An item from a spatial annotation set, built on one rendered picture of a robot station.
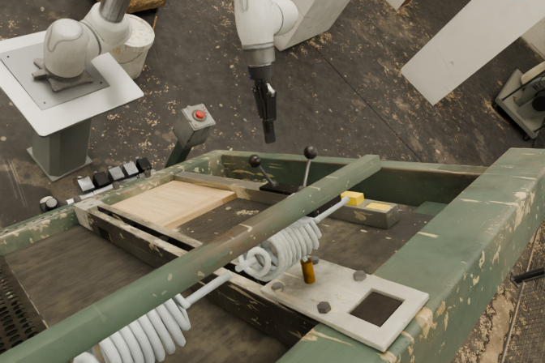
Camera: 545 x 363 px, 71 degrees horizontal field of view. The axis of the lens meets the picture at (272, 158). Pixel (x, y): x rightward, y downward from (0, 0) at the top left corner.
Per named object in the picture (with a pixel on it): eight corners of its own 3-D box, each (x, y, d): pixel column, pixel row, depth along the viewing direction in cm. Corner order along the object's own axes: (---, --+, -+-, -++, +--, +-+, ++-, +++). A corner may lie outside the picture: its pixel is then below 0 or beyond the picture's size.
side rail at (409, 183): (236, 172, 173) (231, 150, 171) (512, 210, 92) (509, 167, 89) (226, 177, 170) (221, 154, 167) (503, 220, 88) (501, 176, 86)
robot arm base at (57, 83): (22, 62, 163) (22, 53, 159) (74, 52, 177) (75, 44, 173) (44, 96, 161) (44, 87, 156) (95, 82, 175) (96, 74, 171)
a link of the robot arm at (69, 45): (34, 57, 161) (33, 19, 144) (71, 42, 172) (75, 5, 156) (62, 84, 161) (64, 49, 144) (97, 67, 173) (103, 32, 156)
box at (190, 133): (192, 125, 188) (203, 102, 175) (204, 143, 185) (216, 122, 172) (170, 131, 181) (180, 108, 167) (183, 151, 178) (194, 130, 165)
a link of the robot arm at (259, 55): (265, 41, 113) (268, 61, 115) (237, 45, 110) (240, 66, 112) (279, 41, 105) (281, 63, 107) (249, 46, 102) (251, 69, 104)
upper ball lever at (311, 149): (302, 194, 105) (311, 147, 106) (312, 196, 102) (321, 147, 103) (293, 192, 102) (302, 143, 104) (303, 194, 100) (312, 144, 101)
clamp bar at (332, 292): (103, 214, 134) (80, 148, 128) (437, 368, 47) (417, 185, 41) (73, 226, 128) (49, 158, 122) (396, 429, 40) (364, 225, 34)
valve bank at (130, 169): (143, 168, 185) (154, 142, 167) (158, 192, 181) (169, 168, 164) (28, 209, 153) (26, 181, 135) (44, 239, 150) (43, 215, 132)
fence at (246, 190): (186, 180, 156) (183, 171, 155) (399, 219, 86) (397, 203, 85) (175, 184, 153) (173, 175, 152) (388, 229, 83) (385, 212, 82)
